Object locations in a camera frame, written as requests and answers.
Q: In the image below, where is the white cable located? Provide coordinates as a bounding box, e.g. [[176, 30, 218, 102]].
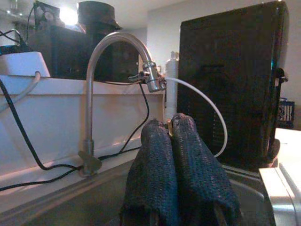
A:
[[0, 72, 42, 111]]

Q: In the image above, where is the blue patterned basket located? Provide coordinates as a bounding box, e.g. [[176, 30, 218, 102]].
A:
[[278, 97, 296, 129]]

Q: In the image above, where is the stainless steel sink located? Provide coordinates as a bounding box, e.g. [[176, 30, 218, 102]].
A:
[[0, 162, 276, 226]]

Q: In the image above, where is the silver gooseneck faucet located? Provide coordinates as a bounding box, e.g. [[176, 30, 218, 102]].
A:
[[77, 32, 167, 177]]

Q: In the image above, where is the large black panel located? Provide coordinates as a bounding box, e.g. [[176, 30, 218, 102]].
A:
[[176, 0, 290, 170]]

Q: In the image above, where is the white water hose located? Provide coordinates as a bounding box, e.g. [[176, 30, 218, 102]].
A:
[[164, 76, 229, 158]]

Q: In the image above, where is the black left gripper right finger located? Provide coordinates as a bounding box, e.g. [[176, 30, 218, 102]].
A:
[[171, 113, 243, 226]]

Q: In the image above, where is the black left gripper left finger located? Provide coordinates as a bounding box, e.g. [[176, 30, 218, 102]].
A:
[[119, 119, 178, 226]]

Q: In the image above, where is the long black power cable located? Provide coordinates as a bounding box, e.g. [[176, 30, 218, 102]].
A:
[[0, 82, 151, 192], [0, 79, 83, 171]]

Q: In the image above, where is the white box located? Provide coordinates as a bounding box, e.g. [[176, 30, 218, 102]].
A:
[[0, 51, 51, 77]]

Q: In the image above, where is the dark cabinet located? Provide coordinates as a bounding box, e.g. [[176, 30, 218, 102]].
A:
[[28, 23, 142, 82]]

